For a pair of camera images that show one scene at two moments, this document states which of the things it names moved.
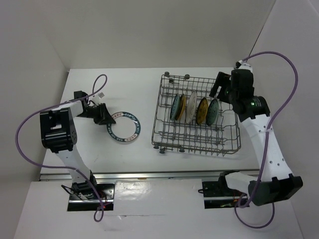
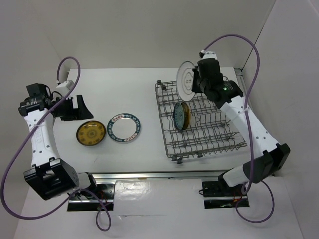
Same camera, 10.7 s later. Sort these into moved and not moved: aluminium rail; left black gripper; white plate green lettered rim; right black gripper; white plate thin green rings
Moved: left black gripper; right black gripper; white plate thin green rings
Not moved: aluminium rail; white plate green lettered rim
